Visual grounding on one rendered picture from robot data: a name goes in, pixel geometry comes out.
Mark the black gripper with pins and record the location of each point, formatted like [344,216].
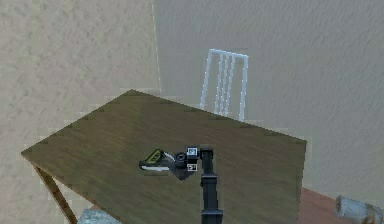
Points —
[181,165]

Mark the black and yellow cassette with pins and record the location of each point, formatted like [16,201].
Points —
[154,157]

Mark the white slatted chair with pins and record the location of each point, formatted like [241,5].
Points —
[225,85]

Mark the grey cylinder object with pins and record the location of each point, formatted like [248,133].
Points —
[356,210]

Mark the brown wooden table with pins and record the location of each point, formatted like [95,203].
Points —
[166,156]

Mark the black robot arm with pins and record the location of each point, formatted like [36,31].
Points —
[209,186]

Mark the grey speckled block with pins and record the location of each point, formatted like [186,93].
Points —
[98,217]

